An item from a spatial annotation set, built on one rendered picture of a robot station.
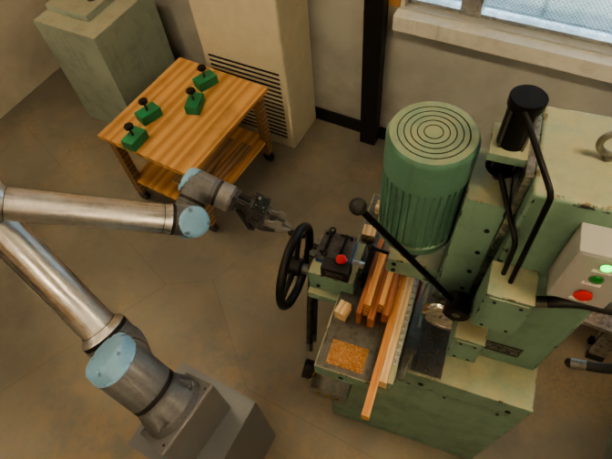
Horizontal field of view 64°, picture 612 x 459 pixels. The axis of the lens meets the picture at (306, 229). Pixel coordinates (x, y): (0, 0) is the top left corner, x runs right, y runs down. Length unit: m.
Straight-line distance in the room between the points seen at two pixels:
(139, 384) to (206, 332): 1.03
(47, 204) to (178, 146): 1.10
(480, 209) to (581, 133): 0.21
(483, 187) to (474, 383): 0.66
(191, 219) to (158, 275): 1.25
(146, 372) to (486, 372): 0.93
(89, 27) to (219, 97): 0.81
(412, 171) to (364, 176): 1.92
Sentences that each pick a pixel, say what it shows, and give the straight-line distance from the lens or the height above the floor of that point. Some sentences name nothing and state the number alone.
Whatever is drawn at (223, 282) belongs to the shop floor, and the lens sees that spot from 2.52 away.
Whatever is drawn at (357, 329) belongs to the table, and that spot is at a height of 0.90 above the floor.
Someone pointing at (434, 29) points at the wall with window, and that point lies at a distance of 2.40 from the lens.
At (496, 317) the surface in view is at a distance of 1.09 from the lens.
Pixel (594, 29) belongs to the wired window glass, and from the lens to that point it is 2.42.
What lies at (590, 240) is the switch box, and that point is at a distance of 0.91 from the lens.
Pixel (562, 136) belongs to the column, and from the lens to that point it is 0.99.
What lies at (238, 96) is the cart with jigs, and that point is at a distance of 2.56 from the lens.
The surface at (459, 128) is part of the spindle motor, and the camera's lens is 0.97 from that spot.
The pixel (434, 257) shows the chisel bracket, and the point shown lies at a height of 1.07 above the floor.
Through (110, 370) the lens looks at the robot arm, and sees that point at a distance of 1.42.
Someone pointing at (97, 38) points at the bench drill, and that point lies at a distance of 2.92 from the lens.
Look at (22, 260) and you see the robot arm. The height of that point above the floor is 1.07.
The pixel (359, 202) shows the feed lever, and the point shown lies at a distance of 0.93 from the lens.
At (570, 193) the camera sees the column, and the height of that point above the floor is 1.52.
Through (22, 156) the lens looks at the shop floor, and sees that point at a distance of 3.58.
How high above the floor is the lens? 2.18
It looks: 56 degrees down
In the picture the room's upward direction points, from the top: 7 degrees counter-clockwise
